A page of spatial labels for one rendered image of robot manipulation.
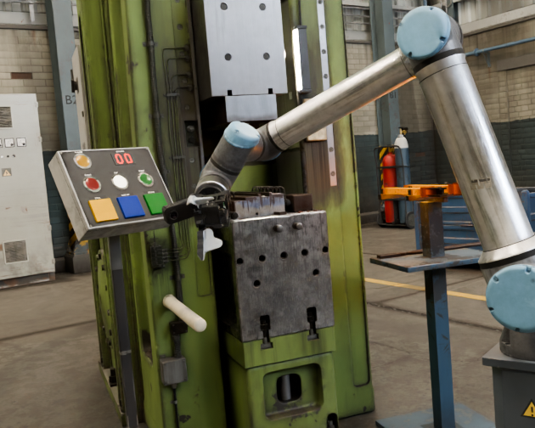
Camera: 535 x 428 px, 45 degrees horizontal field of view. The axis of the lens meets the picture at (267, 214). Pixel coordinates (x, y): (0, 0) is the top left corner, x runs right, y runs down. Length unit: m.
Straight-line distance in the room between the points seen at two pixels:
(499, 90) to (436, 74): 9.47
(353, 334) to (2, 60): 6.29
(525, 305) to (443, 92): 0.48
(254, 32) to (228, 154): 0.84
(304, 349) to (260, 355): 0.18
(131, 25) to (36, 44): 5.94
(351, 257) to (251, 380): 0.69
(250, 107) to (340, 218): 0.63
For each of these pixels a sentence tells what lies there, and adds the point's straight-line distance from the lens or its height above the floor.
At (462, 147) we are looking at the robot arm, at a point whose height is 1.11.
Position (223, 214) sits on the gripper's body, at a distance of 1.56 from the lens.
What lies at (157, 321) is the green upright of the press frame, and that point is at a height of 0.55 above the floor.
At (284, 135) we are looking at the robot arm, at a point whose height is 1.18.
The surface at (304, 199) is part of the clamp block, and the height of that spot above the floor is 0.96.
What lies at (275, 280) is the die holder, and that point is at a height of 0.68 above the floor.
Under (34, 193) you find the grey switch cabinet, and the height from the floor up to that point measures 1.00.
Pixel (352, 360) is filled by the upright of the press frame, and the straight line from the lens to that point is 2.82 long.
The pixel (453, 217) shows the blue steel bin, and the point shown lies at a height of 0.48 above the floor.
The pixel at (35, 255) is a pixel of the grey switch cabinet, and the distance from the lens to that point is 7.55.
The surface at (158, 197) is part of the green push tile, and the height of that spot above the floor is 1.03.
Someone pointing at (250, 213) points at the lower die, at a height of 0.93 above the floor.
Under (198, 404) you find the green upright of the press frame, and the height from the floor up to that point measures 0.20.
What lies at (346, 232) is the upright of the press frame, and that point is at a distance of 2.71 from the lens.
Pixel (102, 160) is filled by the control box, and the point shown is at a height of 1.16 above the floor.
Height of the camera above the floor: 1.11
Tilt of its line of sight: 4 degrees down
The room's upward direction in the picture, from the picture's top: 5 degrees counter-clockwise
